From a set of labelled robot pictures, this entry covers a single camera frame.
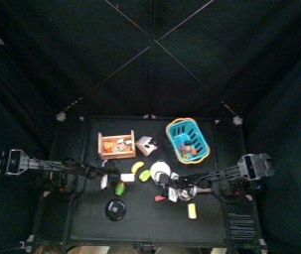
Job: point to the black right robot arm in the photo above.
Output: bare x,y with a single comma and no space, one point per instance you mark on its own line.
241,170

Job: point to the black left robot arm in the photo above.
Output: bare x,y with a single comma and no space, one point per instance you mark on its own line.
38,164

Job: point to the white toy rice block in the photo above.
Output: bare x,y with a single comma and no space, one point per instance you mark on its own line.
127,177

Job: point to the wooden toolbox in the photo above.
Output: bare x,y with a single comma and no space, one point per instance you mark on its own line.
117,146

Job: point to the silver metal cup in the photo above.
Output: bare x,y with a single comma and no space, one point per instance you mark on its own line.
186,193

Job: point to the red toy food piece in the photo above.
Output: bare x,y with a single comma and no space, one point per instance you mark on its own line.
159,198

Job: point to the orange toy piece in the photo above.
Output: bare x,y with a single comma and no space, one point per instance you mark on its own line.
109,147

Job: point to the yellow toy butter block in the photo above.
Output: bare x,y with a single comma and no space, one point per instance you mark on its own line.
192,211

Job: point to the lime green toy food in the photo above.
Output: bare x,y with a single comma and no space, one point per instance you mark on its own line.
145,175

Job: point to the white toy piece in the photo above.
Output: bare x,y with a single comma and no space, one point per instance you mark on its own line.
121,142

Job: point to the yellow toy banana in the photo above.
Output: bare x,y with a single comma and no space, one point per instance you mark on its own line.
137,167

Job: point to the orange toy food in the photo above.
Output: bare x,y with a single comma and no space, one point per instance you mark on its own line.
193,152

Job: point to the black round bowl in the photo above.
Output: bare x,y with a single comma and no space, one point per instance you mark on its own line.
115,210

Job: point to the purple toy food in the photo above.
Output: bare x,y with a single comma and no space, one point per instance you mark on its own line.
182,146

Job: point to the dark green toy food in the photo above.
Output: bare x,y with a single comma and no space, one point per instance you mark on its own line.
188,143

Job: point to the wooden cube with holes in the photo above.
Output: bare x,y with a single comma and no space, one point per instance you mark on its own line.
146,145

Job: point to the teal basket with orange rim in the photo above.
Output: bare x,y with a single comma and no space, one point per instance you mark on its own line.
188,140

